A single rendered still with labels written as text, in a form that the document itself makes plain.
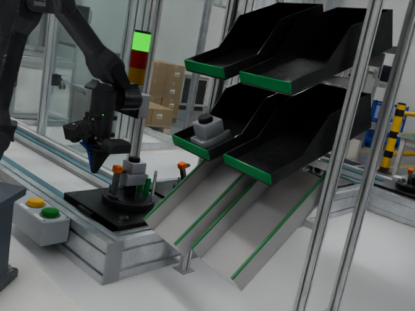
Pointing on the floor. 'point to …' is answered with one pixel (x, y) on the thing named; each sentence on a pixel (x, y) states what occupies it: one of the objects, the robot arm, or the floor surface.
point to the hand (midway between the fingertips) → (95, 159)
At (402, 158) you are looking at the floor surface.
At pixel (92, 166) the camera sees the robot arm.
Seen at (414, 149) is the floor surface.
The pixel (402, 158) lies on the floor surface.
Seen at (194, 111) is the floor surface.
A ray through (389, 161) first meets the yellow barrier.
